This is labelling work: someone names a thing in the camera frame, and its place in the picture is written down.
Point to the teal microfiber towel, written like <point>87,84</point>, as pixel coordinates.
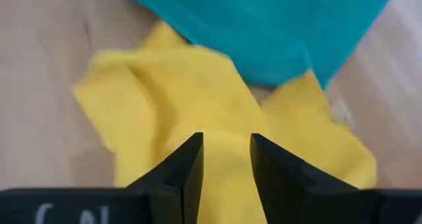
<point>263,29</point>

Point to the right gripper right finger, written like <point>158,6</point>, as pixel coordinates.
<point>283,184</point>

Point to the yellow microfiber towel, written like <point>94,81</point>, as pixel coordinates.
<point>148,102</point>

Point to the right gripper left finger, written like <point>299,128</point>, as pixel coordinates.
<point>178,184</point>

